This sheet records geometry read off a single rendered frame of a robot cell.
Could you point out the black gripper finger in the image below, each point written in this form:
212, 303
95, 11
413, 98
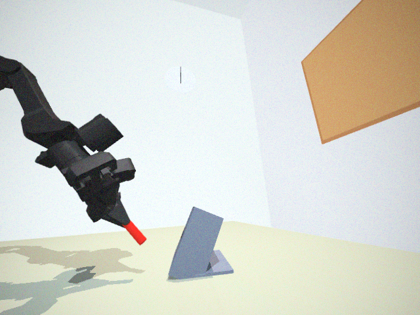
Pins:
107, 201
100, 215

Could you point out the red peg with white band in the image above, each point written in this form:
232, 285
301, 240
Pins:
133, 230

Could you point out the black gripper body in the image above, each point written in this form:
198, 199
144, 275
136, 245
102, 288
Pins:
83, 174

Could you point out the grey square panel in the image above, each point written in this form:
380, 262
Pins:
194, 256

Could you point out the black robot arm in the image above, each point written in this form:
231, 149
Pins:
63, 140

